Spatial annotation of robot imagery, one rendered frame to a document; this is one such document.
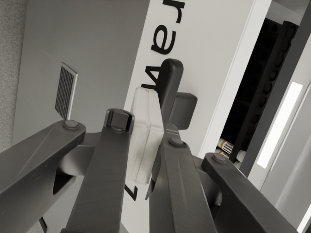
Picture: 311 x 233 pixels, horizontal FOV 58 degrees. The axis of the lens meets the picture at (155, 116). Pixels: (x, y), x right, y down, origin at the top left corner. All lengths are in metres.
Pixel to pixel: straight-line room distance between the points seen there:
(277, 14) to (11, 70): 0.91
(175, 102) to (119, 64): 0.27
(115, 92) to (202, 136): 0.27
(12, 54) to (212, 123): 0.95
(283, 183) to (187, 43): 0.14
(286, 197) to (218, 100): 0.12
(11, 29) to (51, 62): 0.36
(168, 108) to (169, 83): 0.02
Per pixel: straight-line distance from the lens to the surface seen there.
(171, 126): 0.15
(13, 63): 1.10
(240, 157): 0.31
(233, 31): 0.20
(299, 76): 0.26
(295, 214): 0.27
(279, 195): 0.28
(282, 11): 0.40
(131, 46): 0.44
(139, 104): 0.15
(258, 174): 0.28
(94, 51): 0.54
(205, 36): 0.22
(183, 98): 0.20
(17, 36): 1.09
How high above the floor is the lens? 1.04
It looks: 45 degrees down
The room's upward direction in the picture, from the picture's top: 125 degrees clockwise
